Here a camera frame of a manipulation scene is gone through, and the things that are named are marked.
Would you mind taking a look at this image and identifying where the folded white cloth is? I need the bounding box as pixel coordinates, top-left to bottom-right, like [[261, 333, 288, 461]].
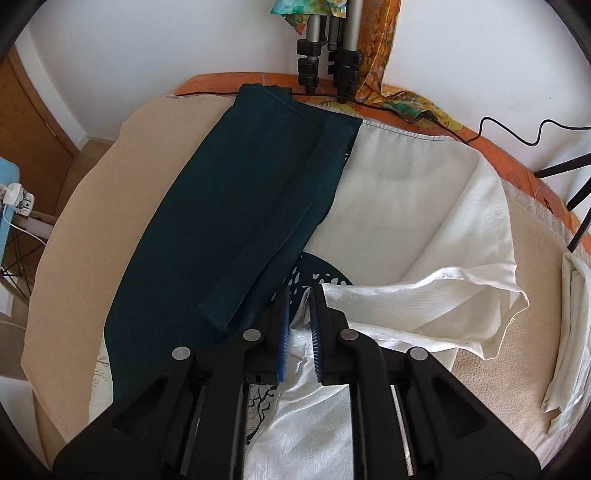
[[540, 251, 591, 435]]

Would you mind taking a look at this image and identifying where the beige blanket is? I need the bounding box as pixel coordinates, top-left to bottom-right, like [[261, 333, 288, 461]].
[[21, 95, 575, 467]]

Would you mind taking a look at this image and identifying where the light blue board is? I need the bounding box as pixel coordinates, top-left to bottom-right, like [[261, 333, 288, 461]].
[[0, 157, 21, 259]]

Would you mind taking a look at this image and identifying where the silver folded tripod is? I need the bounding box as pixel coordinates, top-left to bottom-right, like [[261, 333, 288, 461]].
[[295, 0, 363, 104]]

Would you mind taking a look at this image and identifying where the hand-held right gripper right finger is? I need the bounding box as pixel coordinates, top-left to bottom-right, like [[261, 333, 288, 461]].
[[308, 284, 541, 480]]

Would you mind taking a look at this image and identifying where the wooden door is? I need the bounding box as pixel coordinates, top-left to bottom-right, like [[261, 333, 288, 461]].
[[0, 46, 84, 176]]

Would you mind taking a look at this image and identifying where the teal and white patterned shirt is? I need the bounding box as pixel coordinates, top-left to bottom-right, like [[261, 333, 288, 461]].
[[95, 83, 529, 480]]

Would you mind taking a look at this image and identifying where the orange and green scarf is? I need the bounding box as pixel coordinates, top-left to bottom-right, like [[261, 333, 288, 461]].
[[270, 0, 462, 134]]

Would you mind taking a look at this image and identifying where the checked white blanket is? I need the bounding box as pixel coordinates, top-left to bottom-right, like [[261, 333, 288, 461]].
[[501, 178, 578, 250]]

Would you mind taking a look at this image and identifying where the orange patterned bedsheet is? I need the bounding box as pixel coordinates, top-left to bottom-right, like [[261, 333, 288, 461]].
[[173, 71, 578, 232]]

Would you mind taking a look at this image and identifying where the black ring light tripod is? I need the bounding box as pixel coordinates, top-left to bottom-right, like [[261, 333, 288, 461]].
[[534, 154, 591, 254]]

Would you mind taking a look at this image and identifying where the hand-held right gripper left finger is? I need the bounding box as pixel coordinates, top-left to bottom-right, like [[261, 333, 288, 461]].
[[53, 282, 291, 480]]

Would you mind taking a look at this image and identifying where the black cable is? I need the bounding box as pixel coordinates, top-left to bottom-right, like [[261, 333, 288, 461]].
[[175, 90, 591, 147]]

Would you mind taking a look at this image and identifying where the white plug adapter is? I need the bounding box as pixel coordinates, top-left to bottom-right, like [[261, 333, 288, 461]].
[[0, 182, 38, 215]]

